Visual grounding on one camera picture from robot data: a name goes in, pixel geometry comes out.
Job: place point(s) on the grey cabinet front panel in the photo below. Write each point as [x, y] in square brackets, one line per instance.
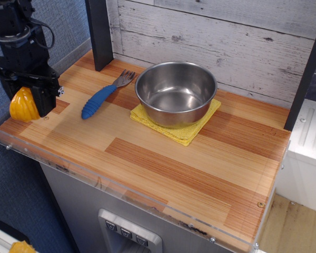
[79, 203]

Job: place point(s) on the yellow object bottom left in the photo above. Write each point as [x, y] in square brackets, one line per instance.
[21, 247]

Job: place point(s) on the clear acrylic edge guard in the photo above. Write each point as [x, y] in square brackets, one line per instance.
[217, 187]

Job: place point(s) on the orange plastic toy orange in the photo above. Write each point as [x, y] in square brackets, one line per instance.
[23, 107]

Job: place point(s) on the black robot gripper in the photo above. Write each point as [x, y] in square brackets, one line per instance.
[25, 63]

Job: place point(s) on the black right vertical post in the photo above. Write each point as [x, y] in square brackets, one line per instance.
[302, 90]

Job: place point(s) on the black left vertical post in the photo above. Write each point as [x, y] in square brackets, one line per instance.
[100, 33]

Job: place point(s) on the blue handled metal fork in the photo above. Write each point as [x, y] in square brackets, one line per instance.
[95, 102]

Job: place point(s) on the black vertical post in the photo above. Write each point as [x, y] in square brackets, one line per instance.
[302, 90]
[100, 33]

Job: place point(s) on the yellow folded cloth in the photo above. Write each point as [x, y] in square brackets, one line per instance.
[184, 135]

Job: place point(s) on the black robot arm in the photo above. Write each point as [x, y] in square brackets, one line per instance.
[14, 16]

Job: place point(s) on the stainless steel bowl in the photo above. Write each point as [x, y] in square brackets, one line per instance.
[176, 94]

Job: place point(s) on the silver button control panel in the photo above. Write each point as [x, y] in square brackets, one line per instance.
[121, 235]

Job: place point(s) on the white appliance at right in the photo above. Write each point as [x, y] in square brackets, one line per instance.
[296, 180]

